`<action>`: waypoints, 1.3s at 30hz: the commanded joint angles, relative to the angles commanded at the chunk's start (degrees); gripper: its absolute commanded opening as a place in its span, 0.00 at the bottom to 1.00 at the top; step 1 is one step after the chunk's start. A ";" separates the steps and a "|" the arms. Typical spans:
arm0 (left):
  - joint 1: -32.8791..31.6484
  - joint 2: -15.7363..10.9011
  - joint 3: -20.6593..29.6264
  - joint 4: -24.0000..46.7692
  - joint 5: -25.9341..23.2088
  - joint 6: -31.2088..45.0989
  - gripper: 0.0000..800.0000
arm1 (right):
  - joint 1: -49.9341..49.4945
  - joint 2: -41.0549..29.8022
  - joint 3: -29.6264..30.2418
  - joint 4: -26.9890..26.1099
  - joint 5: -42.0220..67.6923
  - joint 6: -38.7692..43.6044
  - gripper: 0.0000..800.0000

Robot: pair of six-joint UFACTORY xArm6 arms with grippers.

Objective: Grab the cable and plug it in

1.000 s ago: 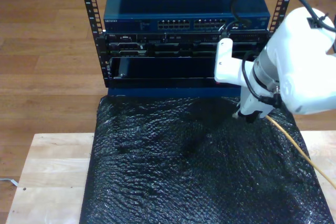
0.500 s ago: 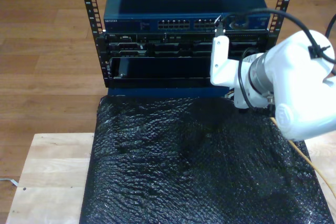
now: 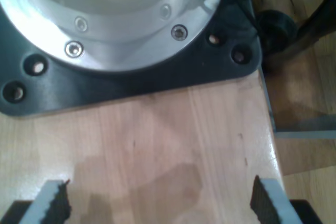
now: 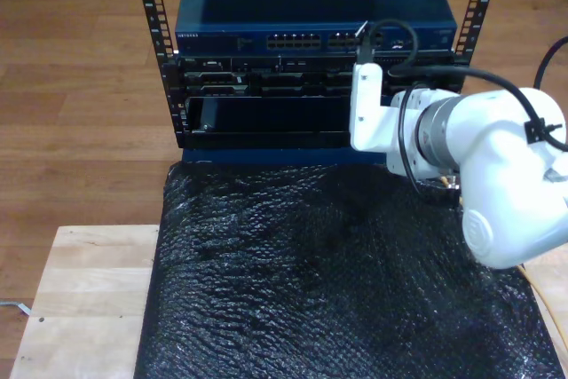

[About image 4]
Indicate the blue base board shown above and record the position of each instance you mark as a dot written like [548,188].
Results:
[266,156]

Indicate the black Dell rack server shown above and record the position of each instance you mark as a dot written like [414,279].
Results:
[213,79]

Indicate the black bubble wrap mat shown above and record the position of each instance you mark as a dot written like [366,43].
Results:
[288,308]

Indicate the black perforated equipment rack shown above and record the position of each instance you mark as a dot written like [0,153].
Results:
[171,86]

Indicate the grey flat strip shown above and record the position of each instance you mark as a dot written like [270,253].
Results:
[18,306]

